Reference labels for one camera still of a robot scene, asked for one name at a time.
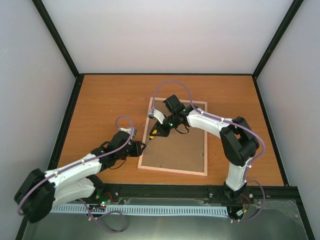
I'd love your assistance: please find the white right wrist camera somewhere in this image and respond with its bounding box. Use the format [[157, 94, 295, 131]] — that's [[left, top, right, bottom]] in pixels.
[[147, 108, 166, 125]]

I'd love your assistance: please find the light blue slotted cable duct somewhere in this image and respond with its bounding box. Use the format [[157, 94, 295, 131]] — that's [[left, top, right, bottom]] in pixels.
[[51, 203, 228, 218]]

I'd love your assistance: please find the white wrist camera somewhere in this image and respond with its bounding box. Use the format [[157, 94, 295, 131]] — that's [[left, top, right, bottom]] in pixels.
[[147, 108, 166, 125], [118, 127, 137, 138]]

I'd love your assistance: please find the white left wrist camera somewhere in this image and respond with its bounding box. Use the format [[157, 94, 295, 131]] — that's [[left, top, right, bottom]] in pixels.
[[118, 127, 137, 138]]

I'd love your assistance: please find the black corner post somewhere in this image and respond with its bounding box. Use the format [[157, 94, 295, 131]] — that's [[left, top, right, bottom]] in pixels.
[[252, 0, 305, 76], [31, 0, 81, 77]]

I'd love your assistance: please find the pink picture frame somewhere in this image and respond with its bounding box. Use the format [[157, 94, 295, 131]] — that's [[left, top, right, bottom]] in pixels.
[[137, 96, 209, 177]]

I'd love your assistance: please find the yellow handled screwdriver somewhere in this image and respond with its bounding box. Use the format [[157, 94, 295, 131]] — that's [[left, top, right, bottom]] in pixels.
[[149, 129, 158, 140]]

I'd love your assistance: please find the black left corner post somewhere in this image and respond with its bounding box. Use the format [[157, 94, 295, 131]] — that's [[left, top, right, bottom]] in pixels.
[[31, 0, 81, 77]]

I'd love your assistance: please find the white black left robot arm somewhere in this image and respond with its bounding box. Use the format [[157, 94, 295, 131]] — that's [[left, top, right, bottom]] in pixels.
[[13, 128, 146, 223]]

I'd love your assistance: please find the black right corner post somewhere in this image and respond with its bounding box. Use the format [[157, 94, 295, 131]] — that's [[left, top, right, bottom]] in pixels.
[[252, 0, 305, 76]]

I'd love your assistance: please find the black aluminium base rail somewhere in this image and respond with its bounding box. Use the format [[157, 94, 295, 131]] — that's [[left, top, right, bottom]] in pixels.
[[95, 183, 302, 206]]

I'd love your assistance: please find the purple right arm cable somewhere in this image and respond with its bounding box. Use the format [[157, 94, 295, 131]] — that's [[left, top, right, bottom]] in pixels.
[[151, 79, 266, 223]]

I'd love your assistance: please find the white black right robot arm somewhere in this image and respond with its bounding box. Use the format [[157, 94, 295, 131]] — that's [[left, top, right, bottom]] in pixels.
[[148, 94, 260, 202]]

